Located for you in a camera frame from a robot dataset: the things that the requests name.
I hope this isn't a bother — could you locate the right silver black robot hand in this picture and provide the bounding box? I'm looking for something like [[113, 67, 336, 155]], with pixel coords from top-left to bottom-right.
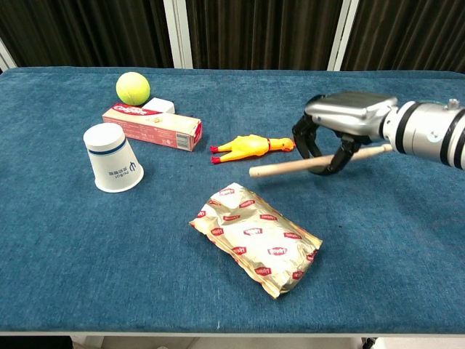
[[291, 92, 399, 177]]

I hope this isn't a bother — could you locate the wooden drumstick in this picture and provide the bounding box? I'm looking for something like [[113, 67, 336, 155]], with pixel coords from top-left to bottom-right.
[[248, 143, 394, 180]]

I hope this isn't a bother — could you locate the black pleated curtain panel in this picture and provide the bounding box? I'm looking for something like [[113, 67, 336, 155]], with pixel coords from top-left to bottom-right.
[[341, 0, 465, 74], [0, 0, 174, 69], [185, 0, 344, 72]]

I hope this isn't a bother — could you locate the yellow rubber chicken toy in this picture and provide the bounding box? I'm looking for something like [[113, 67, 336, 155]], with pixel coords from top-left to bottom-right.
[[209, 134, 296, 165]]

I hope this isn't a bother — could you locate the gold foil snack bag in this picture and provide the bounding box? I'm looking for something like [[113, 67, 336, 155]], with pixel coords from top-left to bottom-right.
[[188, 182, 323, 300]]

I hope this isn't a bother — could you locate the white charger plug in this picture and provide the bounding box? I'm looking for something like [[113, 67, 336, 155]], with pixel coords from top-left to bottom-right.
[[142, 97, 176, 115]]

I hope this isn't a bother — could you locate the red toothpaste box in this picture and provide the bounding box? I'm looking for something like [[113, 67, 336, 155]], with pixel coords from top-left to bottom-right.
[[102, 103, 203, 152]]

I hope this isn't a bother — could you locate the yellow tennis ball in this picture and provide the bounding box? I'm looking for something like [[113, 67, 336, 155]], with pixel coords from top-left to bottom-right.
[[116, 71, 151, 107]]

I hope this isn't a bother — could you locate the white paper cup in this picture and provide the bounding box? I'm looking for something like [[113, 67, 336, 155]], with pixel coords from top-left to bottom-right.
[[83, 122, 145, 193]]

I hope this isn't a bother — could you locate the blue felt table cloth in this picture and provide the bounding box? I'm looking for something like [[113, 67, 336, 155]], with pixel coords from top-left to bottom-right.
[[0, 66, 465, 334]]

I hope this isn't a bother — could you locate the white frame post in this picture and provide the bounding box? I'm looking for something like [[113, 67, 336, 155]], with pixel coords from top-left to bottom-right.
[[0, 38, 17, 72], [163, 0, 194, 70], [327, 0, 361, 72]]

